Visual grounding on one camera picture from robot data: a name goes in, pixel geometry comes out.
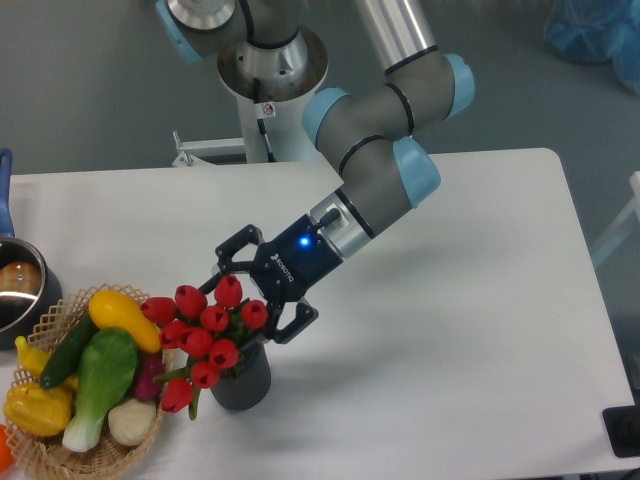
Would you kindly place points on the red tulip bouquet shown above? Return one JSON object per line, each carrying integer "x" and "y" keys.
{"x": 211, "y": 330}

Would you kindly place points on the dark grey ribbed vase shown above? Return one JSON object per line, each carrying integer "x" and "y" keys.
{"x": 250, "y": 383}

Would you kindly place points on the small yellow banana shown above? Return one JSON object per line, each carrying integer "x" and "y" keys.
{"x": 32, "y": 357}

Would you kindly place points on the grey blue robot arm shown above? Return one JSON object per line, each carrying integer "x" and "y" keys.
{"x": 368, "y": 141}

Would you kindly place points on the woven wicker basket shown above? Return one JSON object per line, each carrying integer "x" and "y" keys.
{"x": 46, "y": 457}

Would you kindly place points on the orange fruit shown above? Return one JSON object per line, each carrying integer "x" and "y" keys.
{"x": 6, "y": 457}

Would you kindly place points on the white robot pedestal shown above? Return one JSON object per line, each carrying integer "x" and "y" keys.
{"x": 272, "y": 88}

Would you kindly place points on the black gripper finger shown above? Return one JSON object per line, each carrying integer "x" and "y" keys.
{"x": 305, "y": 314}
{"x": 225, "y": 252}

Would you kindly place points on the yellow bell pepper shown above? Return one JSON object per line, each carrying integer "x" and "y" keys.
{"x": 40, "y": 412}

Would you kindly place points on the green bok choy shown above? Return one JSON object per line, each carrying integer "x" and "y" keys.
{"x": 106, "y": 372}

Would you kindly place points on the black device at edge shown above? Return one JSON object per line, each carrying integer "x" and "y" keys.
{"x": 622, "y": 426}

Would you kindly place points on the white frame at right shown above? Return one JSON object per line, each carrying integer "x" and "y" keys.
{"x": 619, "y": 229}

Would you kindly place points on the purple radish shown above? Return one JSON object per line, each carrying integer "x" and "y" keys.
{"x": 145, "y": 388}

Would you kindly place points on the yellow squash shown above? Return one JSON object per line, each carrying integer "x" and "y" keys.
{"x": 113, "y": 309}

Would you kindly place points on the blue plastic bag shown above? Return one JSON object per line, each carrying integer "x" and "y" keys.
{"x": 597, "y": 32}

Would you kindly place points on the white garlic bulb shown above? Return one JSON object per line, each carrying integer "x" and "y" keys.
{"x": 130, "y": 422}

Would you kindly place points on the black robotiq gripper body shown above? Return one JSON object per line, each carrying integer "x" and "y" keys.
{"x": 286, "y": 267}

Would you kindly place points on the blue handled saucepan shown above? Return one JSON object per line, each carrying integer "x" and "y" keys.
{"x": 28, "y": 285}

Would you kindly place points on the green cucumber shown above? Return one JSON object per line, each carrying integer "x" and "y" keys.
{"x": 73, "y": 344}

